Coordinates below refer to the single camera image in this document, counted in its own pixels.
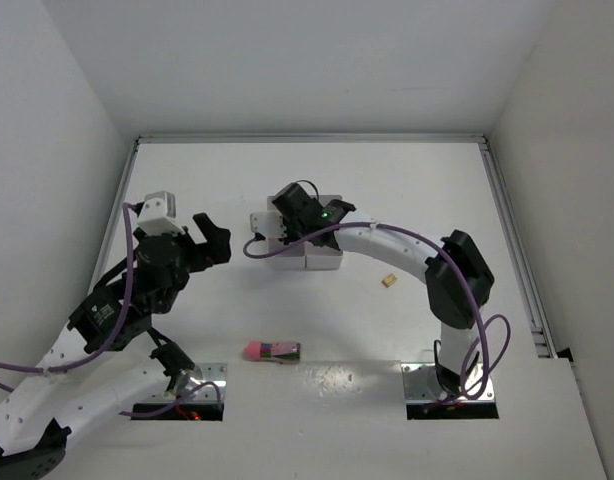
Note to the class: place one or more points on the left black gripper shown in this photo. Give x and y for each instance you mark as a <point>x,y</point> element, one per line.
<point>215,250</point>

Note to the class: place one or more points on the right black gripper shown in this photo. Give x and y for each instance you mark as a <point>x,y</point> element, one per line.
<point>290,234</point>

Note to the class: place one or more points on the pink lid clip jar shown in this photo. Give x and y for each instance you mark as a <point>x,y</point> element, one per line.
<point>283,352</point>

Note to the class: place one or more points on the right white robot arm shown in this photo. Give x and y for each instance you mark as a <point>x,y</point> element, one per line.
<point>458,280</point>

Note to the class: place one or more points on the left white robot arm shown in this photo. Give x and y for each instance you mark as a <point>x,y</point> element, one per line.
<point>43,417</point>

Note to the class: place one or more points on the left white compartment organizer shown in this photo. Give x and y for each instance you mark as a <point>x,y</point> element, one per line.
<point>291,260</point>

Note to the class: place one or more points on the white compartment organizer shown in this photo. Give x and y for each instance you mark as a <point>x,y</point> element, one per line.
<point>291,260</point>
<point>322,256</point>

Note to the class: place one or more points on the right white compartment organizer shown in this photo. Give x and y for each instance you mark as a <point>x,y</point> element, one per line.
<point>322,256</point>

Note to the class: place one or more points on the tan eraser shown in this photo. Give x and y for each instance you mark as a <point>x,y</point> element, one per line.
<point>389,280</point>

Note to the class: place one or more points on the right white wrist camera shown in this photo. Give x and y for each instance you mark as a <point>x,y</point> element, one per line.
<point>268,226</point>

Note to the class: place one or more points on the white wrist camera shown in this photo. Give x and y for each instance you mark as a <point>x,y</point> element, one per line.
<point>159,212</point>
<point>268,226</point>

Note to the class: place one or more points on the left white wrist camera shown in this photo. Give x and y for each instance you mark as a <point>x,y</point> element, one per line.
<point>159,212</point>

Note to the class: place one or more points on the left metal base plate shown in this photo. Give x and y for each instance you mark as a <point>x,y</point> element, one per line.
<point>205,385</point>

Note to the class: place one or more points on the metal base plate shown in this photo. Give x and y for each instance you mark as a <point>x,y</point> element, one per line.
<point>422,387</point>
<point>205,385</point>

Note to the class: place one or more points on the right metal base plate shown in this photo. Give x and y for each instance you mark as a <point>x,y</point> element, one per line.
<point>422,387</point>

